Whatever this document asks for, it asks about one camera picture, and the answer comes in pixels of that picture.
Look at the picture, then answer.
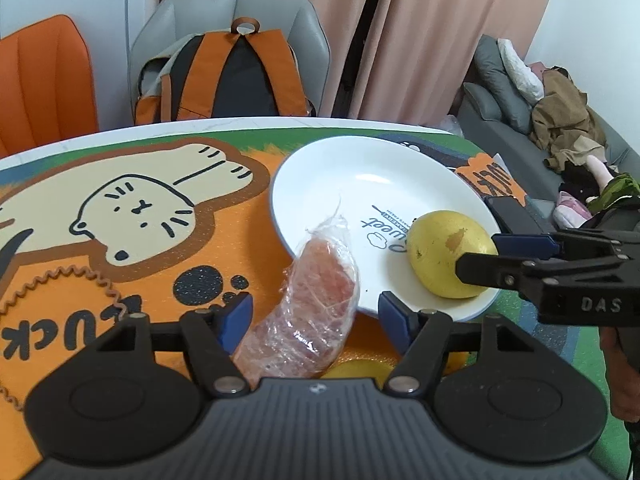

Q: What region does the pink white shoe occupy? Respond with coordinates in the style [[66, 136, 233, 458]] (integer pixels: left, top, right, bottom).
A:
[[552, 191, 592, 229]]

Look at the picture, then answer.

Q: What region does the grey sofa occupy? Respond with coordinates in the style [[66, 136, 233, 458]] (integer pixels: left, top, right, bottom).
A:
[[457, 35, 639, 203]]

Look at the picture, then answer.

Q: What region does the colourful cartoon table mat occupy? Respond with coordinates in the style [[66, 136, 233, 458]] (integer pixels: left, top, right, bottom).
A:
[[0, 129, 632, 476]]

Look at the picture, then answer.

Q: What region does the white ceramic plate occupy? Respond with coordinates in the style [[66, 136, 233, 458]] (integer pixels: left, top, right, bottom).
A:
[[270, 136, 499, 321]]

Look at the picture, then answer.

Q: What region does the grey chair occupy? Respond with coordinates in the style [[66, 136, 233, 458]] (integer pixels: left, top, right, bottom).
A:
[[129, 0, 330, 125]]

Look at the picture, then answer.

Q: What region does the large pomelo segment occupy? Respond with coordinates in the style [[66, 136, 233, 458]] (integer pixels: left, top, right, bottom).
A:
[[233, 214, 360, 389]]

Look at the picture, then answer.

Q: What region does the black smartphone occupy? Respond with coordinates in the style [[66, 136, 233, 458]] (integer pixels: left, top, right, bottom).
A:
[[483, 196, 555, 235]]

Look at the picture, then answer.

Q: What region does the yellow pear with brown spot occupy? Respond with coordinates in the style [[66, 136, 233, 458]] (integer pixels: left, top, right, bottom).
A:
[[407, 210, 498, 299]]

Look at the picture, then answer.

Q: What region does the orange chair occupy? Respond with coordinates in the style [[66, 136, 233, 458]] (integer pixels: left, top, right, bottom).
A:
[[0, 14, 99, 157]]

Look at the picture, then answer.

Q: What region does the yellow pear with stem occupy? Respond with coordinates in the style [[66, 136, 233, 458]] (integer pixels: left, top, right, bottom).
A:
[[321, 359, 393, 389]]

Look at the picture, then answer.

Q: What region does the brown clothes pile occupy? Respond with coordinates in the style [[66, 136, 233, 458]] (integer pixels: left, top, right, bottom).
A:
[[529, 68, 608, 174]]

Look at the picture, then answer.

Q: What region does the pink curtain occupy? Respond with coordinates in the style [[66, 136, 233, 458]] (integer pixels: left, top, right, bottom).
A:
[[309, 0, 549, 125]]

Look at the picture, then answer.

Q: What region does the orange black backpack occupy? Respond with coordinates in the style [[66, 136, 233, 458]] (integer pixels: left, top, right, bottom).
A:
[[134, 16, 316, 126]]

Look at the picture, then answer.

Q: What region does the right hand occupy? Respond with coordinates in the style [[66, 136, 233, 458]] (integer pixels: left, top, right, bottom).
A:
[[599, 327, 640, 422]]

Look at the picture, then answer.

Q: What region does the white pillow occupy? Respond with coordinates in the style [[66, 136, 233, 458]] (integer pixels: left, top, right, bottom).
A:
[[497, 38, 544, 106]]

